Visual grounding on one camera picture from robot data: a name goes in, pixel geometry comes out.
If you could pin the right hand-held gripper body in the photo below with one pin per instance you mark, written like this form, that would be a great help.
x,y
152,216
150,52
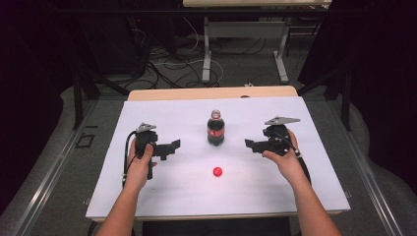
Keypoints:
x,y
278,136

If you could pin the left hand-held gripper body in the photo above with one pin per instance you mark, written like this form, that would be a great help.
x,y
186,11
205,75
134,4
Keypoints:
x,y
145,141

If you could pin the cola bottle with red label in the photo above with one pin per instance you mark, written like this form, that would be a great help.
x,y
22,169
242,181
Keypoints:
x,y
216,131

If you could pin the red bottle cap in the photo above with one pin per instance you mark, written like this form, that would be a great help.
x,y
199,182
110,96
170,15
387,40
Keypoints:
x,y
217,171

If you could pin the person's left hand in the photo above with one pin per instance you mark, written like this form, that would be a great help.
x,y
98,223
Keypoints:
x,y
139,168

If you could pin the person's right hand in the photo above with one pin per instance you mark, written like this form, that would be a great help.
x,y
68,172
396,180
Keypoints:
x,y
288,164

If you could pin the white table cover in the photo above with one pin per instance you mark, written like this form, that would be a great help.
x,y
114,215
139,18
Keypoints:
x,y
183,183

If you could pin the black metal stand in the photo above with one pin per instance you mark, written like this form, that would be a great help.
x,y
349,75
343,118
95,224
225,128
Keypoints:
x,y
344,95
82,95

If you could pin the white metal-framed desk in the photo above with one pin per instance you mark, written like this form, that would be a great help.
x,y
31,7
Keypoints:
x,y
246,29

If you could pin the aluminium floor rail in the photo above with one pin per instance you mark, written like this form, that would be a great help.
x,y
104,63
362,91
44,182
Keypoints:
x,y
49,177
367,177

